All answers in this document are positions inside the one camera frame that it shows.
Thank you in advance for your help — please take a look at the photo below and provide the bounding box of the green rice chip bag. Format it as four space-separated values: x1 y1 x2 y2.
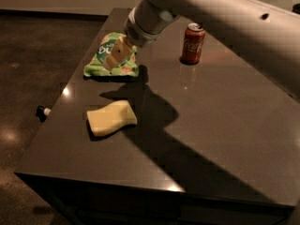
83 32 139 77

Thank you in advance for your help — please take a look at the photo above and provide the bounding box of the yellow sponge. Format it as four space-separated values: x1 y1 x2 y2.
87 100 138 137

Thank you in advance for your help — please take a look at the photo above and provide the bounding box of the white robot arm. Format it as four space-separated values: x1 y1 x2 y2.
124 0 300 100

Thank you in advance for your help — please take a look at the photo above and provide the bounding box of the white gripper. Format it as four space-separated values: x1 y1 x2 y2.
103 0 179 71

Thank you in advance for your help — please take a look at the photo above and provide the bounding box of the small black white floor object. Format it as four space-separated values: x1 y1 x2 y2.
36 106 52 122

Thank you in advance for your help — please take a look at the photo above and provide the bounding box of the red coca-cola can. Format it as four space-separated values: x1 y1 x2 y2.
180 23 205 65

